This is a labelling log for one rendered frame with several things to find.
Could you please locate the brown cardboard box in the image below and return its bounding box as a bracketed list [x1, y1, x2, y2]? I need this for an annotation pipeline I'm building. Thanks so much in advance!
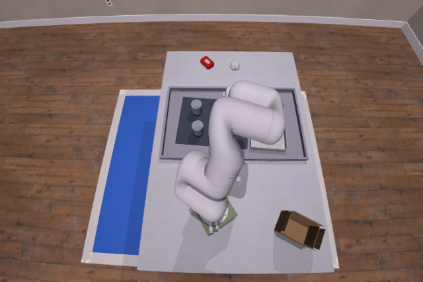
[274, 211, 323, 250]

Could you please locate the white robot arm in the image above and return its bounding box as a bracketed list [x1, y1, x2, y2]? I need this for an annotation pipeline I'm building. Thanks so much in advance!
[174, 81, 286, 233]

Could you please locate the dark grey flat mat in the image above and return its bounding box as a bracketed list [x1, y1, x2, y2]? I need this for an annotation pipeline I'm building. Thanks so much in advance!
[175, 97, 248, 149]

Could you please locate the red square tin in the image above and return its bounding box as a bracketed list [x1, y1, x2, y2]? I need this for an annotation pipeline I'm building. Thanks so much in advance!
[200, 56, 214, 69]

